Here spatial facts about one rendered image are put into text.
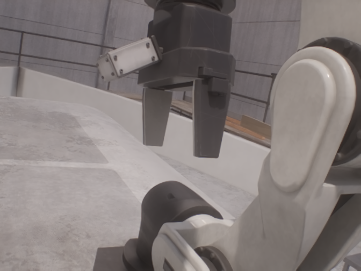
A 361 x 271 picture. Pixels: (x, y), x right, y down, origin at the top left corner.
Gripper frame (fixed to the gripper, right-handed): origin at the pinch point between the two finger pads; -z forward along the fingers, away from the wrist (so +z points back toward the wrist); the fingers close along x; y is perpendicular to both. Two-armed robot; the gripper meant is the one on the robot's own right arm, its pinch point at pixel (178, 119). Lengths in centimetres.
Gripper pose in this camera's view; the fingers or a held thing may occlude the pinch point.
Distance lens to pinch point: 32.1
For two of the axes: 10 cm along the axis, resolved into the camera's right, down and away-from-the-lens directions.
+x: 4.7, 0.5, -8.8
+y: 8.8, 0.8, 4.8
